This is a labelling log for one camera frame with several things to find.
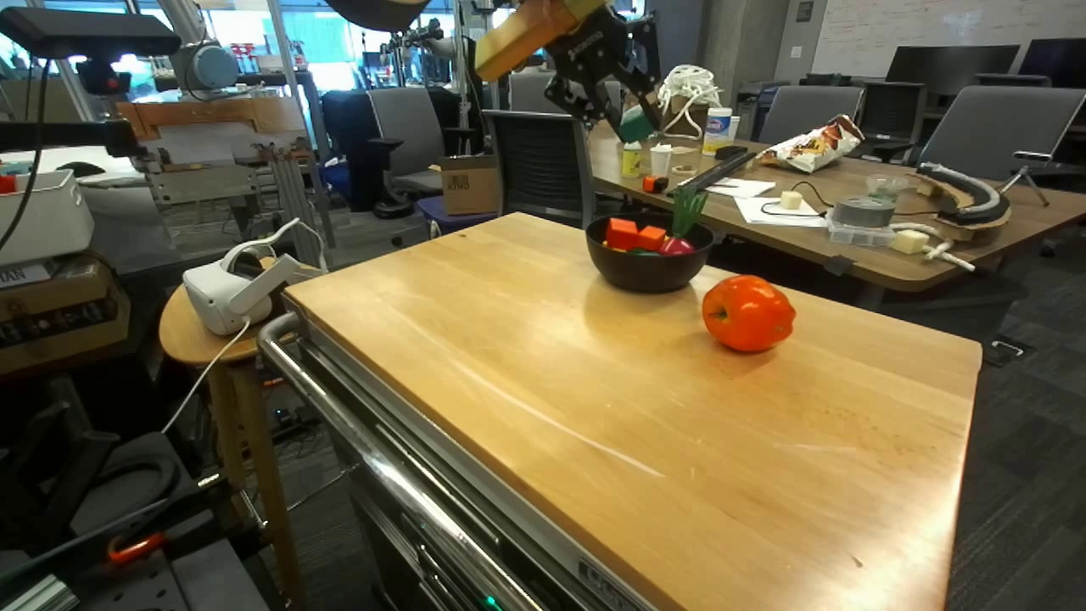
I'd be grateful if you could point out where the black bowl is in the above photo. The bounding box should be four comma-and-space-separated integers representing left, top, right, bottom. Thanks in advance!
582, 213, 719, 299

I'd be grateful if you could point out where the white box device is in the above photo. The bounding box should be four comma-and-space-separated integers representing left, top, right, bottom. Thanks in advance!
0, 166, 99, 273

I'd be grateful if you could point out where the chrome cart handle rail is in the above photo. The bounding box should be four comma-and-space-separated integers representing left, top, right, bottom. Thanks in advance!
253, 313, 546, 611

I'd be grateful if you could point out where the cardboard box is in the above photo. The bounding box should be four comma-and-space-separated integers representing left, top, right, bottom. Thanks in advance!
438, 153, 510, 222

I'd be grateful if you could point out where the yellow green bottle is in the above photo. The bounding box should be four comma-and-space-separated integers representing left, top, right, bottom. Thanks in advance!
616, 137, 647, 187

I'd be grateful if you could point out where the small white paper sheet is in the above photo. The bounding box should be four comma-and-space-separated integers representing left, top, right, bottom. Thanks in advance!
704, 174, 784, 202

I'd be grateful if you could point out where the grey metal tool cart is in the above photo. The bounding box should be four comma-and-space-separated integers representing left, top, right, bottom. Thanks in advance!
253, 309, 681, 611

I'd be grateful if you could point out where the wooden office desk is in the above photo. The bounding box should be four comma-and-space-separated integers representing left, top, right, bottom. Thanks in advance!
582, 120, 1086, 299

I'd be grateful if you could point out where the grey office chair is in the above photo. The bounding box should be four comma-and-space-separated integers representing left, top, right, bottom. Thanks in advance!
758, 82, 872, 149
363, 84, 447, 202
504, 68, 560, 114
916, 82, 1086, 192

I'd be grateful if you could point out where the orange clamp handle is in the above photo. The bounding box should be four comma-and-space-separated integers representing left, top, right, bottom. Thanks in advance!
102, 530, 170, 572

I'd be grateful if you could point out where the white headset cable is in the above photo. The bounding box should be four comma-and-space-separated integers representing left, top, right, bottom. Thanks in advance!
156, 321, 253, 442

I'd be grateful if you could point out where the white power adapter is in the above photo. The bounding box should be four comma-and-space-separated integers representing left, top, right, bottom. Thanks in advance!
888, 226, 978, 280

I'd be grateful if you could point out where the orange apple toy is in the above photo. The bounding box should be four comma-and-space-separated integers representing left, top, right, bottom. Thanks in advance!
700, 273, 801, 361

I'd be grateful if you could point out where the round wooden stool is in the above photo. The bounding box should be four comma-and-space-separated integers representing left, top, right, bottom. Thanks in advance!
156, 281, 299, 611

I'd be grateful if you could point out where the red radish toy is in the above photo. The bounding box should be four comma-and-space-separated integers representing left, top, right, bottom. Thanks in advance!
657, 183, 714, 266

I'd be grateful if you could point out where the chips bag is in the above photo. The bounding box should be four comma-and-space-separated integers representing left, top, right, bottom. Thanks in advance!
758, 114, 872, 176

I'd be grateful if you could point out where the dark office chair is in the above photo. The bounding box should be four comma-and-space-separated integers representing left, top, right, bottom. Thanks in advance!
485, 109, 602, 226

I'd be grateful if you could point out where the white bottle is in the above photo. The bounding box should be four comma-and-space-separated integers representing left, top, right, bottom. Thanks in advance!
704, 103, 739, 161

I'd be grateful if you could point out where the black overhead panel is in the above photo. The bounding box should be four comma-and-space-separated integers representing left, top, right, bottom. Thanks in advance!
0, 6, 185, 60

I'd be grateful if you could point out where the white cable bundle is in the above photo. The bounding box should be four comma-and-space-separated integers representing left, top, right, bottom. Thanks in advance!
657, 60, 727, 141

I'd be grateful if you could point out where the large white paper sheet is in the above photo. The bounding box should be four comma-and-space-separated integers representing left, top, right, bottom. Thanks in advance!
731, 194, 835, 234

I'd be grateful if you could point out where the white VR headset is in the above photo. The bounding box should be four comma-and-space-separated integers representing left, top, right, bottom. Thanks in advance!
180, 218, 330, 341

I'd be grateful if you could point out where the curved black white band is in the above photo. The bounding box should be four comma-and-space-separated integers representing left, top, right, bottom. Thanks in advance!
914, 161, 1013, 232

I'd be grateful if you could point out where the long black bar device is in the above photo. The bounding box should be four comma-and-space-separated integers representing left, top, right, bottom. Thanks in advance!
661, 148, 761, 205

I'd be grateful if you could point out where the clear plastic container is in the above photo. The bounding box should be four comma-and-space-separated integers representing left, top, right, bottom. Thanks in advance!
828, 192, 905, 252

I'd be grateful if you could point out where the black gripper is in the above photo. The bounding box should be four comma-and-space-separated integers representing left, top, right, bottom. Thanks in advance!
546, 6, 665, 133

